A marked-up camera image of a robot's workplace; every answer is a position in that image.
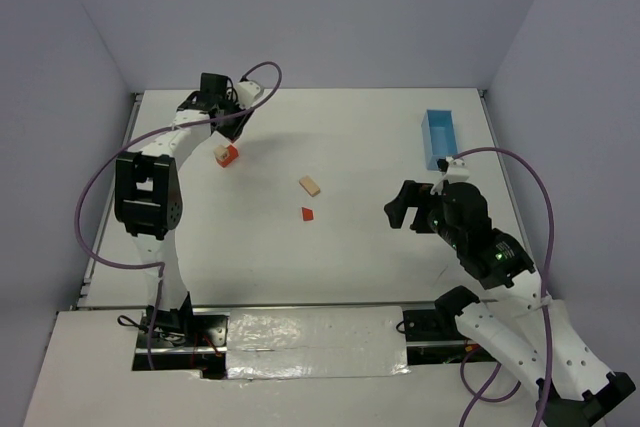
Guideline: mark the blue plastic box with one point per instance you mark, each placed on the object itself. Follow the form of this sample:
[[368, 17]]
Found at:
[[439, 140]]

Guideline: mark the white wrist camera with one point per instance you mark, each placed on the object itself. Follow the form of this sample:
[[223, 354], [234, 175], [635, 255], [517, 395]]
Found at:
[[453, 170], [248, 93]]

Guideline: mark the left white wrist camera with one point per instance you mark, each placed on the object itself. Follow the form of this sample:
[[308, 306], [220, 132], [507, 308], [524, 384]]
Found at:
[[248, 93]]

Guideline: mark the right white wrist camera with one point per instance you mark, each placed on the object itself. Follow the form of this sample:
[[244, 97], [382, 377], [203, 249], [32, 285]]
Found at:
[[453, 170]]

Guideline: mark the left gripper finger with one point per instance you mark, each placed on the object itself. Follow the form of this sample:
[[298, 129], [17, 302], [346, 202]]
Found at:
[[240, 124], [229, 131]]

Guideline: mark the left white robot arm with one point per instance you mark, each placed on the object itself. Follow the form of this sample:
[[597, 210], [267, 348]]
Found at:
[[148, 199]]

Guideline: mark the red cube block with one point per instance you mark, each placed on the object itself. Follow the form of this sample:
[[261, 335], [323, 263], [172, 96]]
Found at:
[[232, 152]]

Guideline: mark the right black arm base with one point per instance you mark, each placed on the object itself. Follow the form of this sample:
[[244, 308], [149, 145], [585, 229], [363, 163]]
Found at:
[[430, 340]]

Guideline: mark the natural wood cube with windows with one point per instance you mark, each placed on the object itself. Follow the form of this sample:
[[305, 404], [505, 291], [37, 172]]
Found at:
[[220, 152]]

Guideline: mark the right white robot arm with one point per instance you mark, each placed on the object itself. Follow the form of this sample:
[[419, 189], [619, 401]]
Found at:
[[539, 346]]

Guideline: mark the silver foil tape sheet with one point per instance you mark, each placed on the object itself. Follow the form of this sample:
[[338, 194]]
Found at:
[[285, 344]]

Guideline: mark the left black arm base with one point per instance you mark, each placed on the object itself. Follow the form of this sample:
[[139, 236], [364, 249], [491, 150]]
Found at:
[[202, 348]]

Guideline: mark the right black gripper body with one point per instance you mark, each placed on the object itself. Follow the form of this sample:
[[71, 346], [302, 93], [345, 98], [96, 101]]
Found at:
[[422, 207]]

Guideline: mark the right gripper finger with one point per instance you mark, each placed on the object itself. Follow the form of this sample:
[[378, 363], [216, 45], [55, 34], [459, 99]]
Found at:
[[427, 220], [412, 194]]

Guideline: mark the natural wood block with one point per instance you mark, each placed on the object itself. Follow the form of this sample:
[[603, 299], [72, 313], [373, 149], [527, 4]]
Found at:
[[309, 186]]

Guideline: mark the red wedge block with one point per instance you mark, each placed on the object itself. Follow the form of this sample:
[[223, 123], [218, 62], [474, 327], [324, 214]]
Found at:
[[307, 214]]

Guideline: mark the red cube with window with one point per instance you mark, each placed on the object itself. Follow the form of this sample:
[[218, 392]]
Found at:
[[223, 162]]

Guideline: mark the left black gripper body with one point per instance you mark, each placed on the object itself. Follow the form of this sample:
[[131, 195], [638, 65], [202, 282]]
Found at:
[[230, 123]]

